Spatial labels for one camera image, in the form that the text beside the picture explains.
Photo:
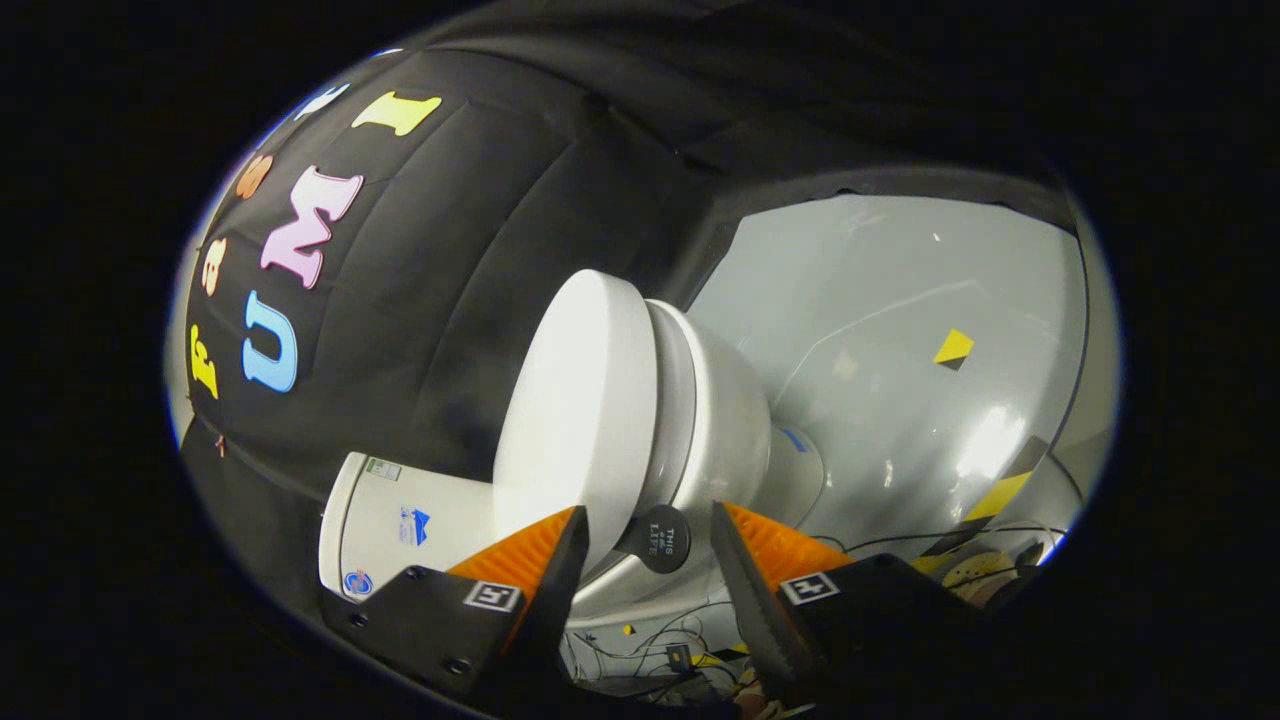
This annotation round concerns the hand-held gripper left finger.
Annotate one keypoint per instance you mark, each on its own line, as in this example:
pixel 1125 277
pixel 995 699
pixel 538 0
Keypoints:
pixel 545 610

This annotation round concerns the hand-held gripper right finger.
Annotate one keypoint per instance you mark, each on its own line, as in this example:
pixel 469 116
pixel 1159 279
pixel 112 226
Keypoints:
pixel 765 620

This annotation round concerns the white toilet tank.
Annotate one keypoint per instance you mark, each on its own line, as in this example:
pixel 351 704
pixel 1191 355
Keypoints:
pixel 420 520

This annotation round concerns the white toilet bowl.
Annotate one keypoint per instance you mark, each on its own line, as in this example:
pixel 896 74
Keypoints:
pixel 730 420

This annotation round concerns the yellow black striped floor tape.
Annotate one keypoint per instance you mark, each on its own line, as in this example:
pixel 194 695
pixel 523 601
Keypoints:
pixel 1000 492

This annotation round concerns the yellow black tape square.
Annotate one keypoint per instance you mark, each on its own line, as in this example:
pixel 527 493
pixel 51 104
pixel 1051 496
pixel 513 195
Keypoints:
pixel 953 348

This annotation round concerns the black backdrop cloth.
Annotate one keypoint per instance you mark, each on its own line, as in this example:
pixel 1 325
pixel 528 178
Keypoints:
pixel 480 250

